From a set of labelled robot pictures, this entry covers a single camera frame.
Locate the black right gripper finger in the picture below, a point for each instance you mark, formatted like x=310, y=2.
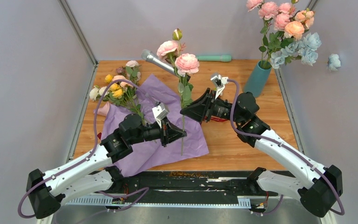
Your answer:
x=205, y=98
x=197, y=111

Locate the silver microphone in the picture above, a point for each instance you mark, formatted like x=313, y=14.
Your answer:
x=150, y=57

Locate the dark red printed ribbon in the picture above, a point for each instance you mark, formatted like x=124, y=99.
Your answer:
x=218, y=119

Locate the purple pink wrapping paper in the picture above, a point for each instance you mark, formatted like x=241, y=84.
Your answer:
x=150, y=154

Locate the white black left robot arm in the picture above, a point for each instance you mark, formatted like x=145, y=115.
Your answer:
x=91, y=172

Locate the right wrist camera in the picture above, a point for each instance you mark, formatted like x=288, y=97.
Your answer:
x=219, y=82

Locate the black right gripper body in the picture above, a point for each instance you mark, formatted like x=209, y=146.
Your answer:
x=221, y=109

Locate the teal cylindrical vase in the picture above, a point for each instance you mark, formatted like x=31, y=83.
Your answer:
x=258, y=78

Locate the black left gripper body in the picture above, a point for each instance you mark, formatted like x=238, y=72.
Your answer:
x=152, y=131

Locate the pink flower stem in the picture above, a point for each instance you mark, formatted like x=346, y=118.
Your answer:
x=286, y=13
x=184, y=65
x=267, y=11

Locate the peach orange flower stem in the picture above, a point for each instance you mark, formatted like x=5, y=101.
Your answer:
x=303, y=20

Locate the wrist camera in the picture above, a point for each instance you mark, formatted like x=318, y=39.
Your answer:
x=219, y=82
x=160, y=113

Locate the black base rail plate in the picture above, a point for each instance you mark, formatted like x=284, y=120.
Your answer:
x=230, y=189

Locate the light blue artificial flowers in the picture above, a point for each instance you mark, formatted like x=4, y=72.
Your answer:
x=303, y=50

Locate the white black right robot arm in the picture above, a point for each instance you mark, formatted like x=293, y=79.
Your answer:
x=314, y=185

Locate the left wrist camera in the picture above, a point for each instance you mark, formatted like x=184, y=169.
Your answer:
x=160, y=113

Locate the mint green toy microphone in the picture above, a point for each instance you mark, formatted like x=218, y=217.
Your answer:
x=214, y=58

